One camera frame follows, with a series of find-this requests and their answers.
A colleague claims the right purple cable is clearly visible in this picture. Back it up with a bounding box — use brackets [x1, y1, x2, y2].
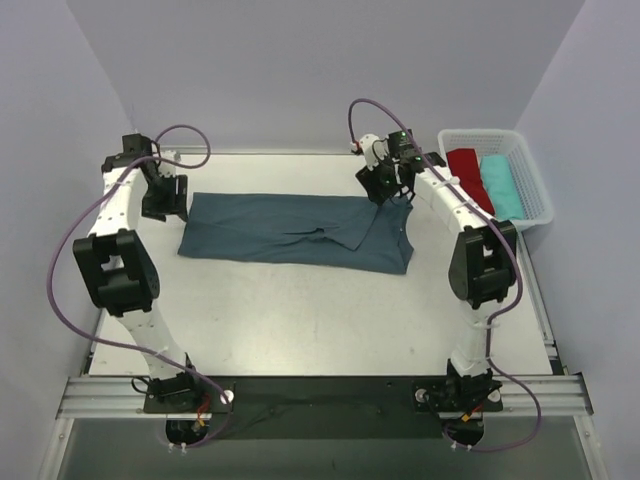
[347, 98, 544, 453]

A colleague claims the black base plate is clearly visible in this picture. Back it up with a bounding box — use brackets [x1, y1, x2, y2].
[143, 373, 502, 443]

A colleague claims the aluminium rail frame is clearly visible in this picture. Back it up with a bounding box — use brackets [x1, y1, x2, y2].
[54, 144, 596, 419]

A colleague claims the teal rolled t shirt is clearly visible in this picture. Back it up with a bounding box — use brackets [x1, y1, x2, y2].
[480, 155, 525, 220]

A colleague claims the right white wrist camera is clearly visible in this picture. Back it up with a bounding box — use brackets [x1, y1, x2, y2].
[351, 134, 388, 170]

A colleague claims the red rolled t shirt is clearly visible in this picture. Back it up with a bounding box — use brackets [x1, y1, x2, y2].
[446, 148, 495, 215]

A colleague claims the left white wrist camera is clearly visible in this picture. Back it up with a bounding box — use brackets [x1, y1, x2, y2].
[159, 150, 181, 163]

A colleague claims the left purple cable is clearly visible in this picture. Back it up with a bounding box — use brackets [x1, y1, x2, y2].
[46, 123, 236, 446]

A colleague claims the purple cable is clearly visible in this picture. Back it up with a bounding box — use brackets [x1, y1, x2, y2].
[46, 123, 236, 446]
[347, 98, 544, 453]

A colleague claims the white plastic basket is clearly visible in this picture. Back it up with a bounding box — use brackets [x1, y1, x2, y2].
[437, 128, 554, 232]

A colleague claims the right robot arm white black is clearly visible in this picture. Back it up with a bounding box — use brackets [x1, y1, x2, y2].
[351, 130, 522, 409]

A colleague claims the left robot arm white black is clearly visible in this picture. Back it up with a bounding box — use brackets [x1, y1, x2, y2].
[72, 134, 203, 411]

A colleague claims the blue-grey t shirt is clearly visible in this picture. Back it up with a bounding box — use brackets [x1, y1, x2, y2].
[178, 192, 413, 275]

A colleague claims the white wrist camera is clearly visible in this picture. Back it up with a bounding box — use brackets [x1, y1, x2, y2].
[159, 150, 181, 163]
[351, 134, 388, 170]

